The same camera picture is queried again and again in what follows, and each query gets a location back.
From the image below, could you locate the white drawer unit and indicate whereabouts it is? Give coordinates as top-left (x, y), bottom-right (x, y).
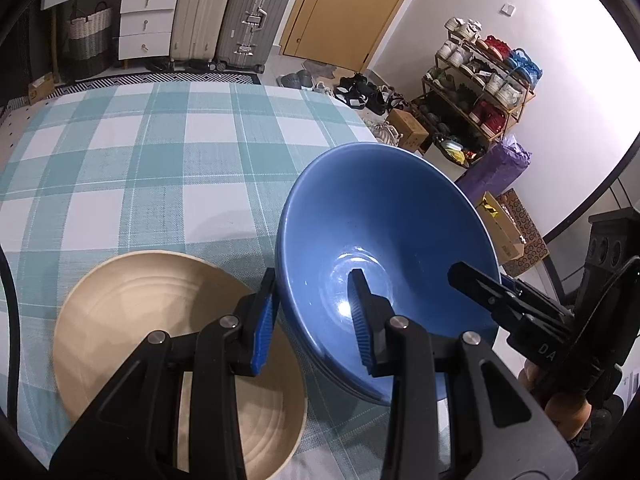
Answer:
top-left (118, 0), bottom-right (181, 63)

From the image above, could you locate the small cardboard box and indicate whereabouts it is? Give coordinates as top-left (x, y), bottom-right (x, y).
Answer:
top-left (27, 72), bottom-right (56, 106)

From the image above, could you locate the beige suitcase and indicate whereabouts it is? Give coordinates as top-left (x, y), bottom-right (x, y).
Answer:
top-left (169, 0), bottom-right (241, 68)

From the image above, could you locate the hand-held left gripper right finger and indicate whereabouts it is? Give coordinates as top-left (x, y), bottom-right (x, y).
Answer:
top-left (347, 268), bottom-right (581, 480)

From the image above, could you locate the brown cardboard box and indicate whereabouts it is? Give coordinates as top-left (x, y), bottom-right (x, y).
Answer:
top-left (385, 108), bottom-right (431, 152)

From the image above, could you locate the wooden shoe rack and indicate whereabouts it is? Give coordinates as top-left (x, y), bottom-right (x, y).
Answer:
top-left (422, 35), bottom-right (536, 161)

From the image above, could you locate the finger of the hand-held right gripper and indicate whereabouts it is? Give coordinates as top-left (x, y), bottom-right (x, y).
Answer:
top-left (447, 261), bottom-right (531, 336)
top-left (500, 272), bottom-right (573, 318)

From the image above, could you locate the purple bag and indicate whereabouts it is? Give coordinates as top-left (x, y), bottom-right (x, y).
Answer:
top-left (455, 132), bottom-right (532, 203)

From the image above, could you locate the person's right hand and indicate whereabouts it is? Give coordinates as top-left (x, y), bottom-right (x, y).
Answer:
top-left (517, 362), bottom-right (596, 441)

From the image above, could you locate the black basket with packets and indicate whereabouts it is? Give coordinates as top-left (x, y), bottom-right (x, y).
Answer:
top-left (434, 132), bottom-right (483, 167)

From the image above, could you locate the row of assorted shoes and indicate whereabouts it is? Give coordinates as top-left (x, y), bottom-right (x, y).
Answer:
top-left (430, 16), bottom-right (545, 141)

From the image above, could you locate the wooden door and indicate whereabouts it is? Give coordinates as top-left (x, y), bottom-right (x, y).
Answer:
top-left (278, 0), bottom-right (428, 73)

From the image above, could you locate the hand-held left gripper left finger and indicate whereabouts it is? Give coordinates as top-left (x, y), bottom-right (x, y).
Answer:
top-left (49, 266), bottom-right (279, 480)

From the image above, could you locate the beige plate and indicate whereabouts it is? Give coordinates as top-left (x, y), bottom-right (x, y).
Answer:
top-left (52, 250), bottom-right (307, 480)

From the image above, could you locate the woven laundry basket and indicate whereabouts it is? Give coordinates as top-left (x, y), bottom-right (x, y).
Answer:
top-left (67, 2), bottom-right (115, 75)

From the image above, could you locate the pile of sandals and sneakers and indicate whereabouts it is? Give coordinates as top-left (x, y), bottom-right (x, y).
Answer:
top-left (277, 60), bottom-right (416, 143)

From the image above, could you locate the blue bowl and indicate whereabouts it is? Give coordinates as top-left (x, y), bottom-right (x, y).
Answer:
top-left (276, 280), bottom-right (401, 407)
top-left (275, 142), bottom-right (502, 403)

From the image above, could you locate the silver suitcase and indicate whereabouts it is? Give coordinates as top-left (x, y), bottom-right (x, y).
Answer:
top-left (215, 0), bottom-right (297, 73)

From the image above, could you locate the black cable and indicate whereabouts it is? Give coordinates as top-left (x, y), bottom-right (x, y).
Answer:
top-left (0, 250), bottom-right (21, 431)
top-left (542, 135), bottom-right (640, 301)

